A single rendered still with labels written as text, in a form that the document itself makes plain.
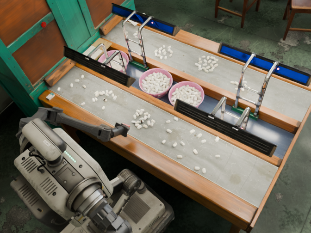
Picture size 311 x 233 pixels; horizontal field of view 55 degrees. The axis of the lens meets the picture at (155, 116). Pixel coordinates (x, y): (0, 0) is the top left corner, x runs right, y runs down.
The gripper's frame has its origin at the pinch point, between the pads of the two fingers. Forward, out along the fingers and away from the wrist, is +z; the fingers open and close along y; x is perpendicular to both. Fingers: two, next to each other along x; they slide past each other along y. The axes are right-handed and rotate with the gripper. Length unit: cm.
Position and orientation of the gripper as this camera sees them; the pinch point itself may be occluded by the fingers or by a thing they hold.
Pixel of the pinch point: (128, 126)
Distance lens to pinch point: 202.5
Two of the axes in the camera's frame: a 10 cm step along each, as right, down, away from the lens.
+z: 5.1, -1.9, 8.4
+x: -2.7, 8.9, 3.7
